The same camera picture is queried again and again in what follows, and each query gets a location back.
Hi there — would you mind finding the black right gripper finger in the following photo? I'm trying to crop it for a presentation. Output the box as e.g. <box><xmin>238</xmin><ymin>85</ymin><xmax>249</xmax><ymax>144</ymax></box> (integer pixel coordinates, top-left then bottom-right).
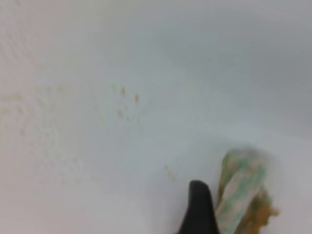
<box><xmin>177</xmin><ymin>180</ymin><xmax>219</xmax><ymax>234</ymax></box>

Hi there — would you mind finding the green white stained rag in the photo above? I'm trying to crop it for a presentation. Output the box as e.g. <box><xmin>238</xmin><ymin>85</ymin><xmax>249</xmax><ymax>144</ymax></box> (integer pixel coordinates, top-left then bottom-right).
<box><xmin>215</xmin><ymin>148</ymin><xmax>279</xmax><ymax>234</ymax></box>

